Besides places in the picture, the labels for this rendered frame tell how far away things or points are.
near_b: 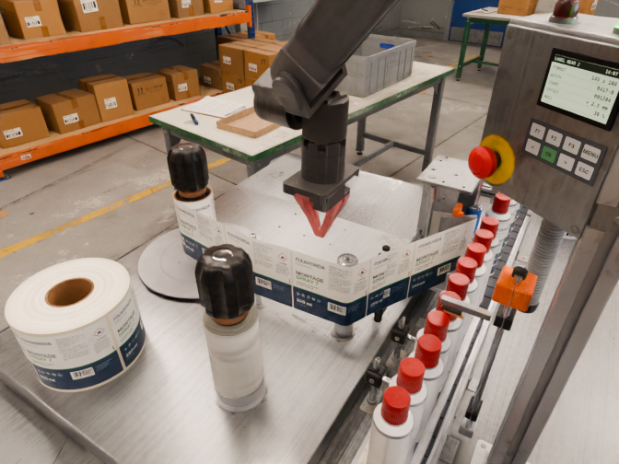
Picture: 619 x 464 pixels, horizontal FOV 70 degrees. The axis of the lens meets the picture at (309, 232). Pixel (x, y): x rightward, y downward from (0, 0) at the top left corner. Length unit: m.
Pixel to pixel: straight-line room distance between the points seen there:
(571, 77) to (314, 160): 0.28
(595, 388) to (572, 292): 0.51
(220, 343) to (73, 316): 0.27
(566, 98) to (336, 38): 0.23
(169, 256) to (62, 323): 0.39
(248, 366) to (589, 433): 0.60
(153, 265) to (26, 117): 3.15
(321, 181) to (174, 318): 0.53
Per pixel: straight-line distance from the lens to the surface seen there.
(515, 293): 0.59
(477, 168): 0.56
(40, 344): 0.85
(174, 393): 0.86
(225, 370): 0.73
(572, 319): 0.59
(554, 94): 0.51
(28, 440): 0.96
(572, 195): 0.52
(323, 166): 0.56
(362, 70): 2.54
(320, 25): 0.44
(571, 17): 0.54
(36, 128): 4.21
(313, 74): 0.47
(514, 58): 0.55
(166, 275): 1.08
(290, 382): 0.84
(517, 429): 0.74
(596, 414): 1.00
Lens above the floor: 1.55
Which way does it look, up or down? 34 degrees down
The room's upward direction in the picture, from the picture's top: straight up
